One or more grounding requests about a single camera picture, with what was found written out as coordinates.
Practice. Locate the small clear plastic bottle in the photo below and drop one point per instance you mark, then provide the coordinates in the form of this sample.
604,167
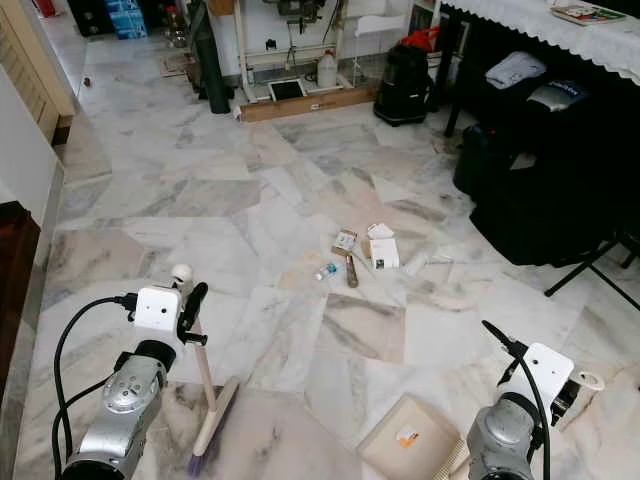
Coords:
327,270

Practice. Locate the wooden-top sewing machine table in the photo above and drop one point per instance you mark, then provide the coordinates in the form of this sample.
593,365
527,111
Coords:
243,45

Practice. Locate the white plastic jug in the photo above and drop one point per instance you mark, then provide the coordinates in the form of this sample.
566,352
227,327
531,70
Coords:
326,68

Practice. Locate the colourful book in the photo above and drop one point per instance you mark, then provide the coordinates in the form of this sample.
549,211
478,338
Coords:
590,13

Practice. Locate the flat white packet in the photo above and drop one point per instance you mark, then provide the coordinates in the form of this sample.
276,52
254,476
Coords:
385,255

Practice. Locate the black sewing machine pedal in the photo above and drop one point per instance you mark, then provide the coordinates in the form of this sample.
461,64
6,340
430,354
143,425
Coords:
287,90

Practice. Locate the table with white lace cloth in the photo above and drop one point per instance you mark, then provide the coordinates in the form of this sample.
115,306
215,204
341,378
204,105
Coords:
520,20

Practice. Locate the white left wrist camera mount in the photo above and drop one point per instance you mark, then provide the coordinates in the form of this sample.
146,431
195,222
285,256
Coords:
157,310

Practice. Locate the large black case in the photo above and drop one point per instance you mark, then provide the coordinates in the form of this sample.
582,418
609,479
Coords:
555,205

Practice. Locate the blue box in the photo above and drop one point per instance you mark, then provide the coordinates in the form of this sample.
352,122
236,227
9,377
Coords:
128,18

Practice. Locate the small brown white carton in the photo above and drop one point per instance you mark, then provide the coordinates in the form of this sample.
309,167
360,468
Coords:
345,242

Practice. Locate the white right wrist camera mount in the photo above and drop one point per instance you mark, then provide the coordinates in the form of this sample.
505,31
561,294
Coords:
545,368

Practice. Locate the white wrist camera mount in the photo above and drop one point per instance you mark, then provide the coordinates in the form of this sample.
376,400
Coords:
157,310
545,368

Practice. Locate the long wooden plank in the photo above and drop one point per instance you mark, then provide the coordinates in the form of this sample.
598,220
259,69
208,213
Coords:
310,100

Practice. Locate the clear plastic wrapper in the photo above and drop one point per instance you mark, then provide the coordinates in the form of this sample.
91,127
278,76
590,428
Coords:
430,260

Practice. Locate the red bag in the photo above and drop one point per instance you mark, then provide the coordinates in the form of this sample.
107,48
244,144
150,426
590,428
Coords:
420,40

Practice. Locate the black folding chair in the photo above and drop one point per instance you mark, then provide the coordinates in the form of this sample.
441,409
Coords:
592,267

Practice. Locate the black rolled mat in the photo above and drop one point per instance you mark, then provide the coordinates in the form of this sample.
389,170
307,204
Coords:
215,55

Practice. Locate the light wooden door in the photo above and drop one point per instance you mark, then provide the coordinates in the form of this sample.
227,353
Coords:
35,70

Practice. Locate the black vacuum cleaner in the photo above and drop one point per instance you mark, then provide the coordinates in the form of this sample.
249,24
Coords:
405,85

